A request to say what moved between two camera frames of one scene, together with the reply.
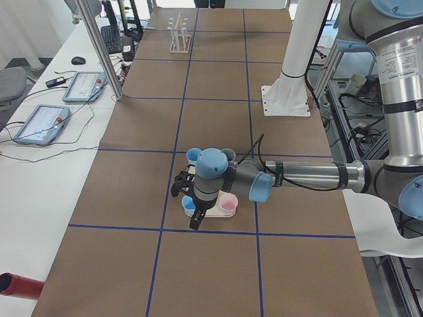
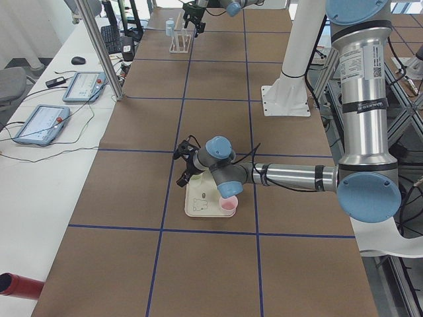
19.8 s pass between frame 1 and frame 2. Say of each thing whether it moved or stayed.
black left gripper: moved
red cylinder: stayed
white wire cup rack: stayed
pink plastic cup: stayed
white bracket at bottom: stayed
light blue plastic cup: moved
